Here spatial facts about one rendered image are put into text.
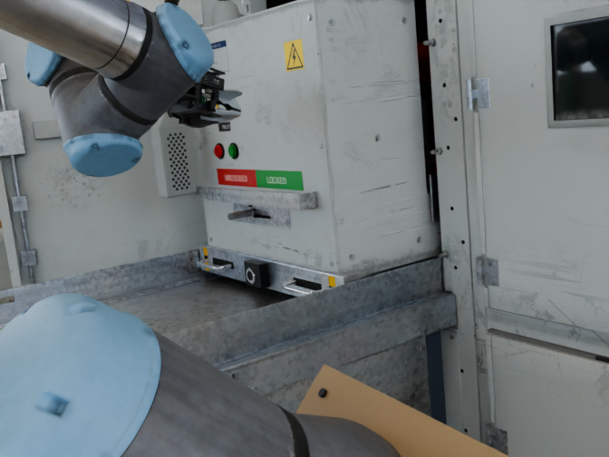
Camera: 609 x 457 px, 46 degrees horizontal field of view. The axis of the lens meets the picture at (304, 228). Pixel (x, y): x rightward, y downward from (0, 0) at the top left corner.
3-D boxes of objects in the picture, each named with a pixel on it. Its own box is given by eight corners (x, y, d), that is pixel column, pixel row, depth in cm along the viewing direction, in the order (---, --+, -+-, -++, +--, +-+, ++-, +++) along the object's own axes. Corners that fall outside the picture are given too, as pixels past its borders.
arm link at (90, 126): (111, 122, 84) (84, 43, 89) (54, 179, 89) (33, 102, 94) (170, 140, 91) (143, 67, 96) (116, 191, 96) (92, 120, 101)
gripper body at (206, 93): (225, 120, 112) (162, 102, 103) (188, 123, 118) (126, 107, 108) (228, 71, 112) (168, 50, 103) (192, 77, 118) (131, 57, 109)
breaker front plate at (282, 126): (334, 283, 126) (309, -1, 118) (205, 252, 165) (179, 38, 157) (340, 281, 126) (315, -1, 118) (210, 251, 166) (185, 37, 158)
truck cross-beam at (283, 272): (346, 311, 124) (343, 277, 123) (201, 269, 168) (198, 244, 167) (368, 304, 127) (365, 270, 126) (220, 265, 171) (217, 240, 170)
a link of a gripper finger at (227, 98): (259, 109, 120) (218, 96, 113) (235, 111, 124) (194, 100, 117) (261, 91, 120) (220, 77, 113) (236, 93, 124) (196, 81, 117)
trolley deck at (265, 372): (106, 451, 97) (100, 409, 96) (-2, 349, 147) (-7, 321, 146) (457, 325, 135) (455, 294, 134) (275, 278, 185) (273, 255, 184)
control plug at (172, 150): (167, 198, 152) (157, 114, 150) (158, 197, 156) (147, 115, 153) (200, 192, 157) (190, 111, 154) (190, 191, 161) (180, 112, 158)
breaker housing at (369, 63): (341, 282, 126) (315, -6, 118) (207, 251, 166) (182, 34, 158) (527, 230, 154) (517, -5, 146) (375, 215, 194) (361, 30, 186)
